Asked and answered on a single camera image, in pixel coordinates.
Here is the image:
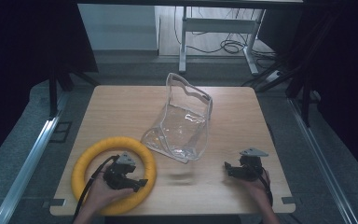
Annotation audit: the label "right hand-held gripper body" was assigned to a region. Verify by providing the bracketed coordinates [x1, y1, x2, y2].
[235, 147, 269, 183]

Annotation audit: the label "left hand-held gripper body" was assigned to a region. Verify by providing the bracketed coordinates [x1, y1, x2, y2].
[103, 151, 142, 191]

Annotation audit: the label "yellow foam ring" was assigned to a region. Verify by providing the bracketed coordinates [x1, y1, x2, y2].
[70, 135, 158, 217]

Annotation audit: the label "clear plastic zipper bag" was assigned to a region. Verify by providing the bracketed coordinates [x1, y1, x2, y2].
[140, 72, 214, 164]

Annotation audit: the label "person's right hand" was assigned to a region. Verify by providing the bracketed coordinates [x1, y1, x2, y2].
[241, 169, 273, 207]

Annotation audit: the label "person's left hand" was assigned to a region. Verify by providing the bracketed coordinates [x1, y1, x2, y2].
[84, 164, 135, 216]

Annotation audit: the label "black tripod stand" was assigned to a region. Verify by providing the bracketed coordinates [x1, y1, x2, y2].
[47, 63, 101, 119]

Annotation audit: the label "black curtain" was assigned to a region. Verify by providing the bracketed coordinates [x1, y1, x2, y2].
[257, 0, 358, 188]
[0, 0, 100, 172]

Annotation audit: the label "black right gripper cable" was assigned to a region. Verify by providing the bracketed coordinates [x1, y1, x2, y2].
[254, 166, 274, 207]

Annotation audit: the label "aluminium floor rail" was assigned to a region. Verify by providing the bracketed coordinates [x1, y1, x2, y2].
[0, 92, 70, 224]
[286, 96, 358, 224]

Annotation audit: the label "black floor cables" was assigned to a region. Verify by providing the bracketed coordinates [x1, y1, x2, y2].
[172, 7, 278, 61]

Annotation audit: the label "white metal desk frame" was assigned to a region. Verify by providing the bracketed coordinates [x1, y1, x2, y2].
[178, 6, 267, 76]

